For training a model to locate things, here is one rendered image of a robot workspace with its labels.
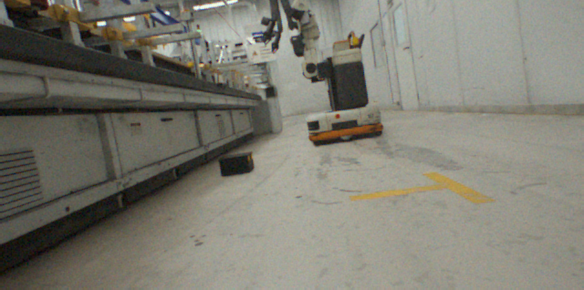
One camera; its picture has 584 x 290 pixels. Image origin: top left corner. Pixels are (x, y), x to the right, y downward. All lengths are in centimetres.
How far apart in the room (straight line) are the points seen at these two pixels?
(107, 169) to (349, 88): 193
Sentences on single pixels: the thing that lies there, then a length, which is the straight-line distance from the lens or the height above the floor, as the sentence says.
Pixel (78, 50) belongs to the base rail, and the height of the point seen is 68.
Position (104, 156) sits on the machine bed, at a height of 29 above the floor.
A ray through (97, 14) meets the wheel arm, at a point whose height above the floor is 81.
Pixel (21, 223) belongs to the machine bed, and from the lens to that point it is 139.
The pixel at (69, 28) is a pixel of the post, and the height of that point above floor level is 76.
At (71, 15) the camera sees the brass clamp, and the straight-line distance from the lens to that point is 137.
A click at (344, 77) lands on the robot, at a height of 57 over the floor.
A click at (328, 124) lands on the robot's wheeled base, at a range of 271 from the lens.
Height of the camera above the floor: 36
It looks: 3 degrees down
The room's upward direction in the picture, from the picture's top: 9 degrees counter-clockwise
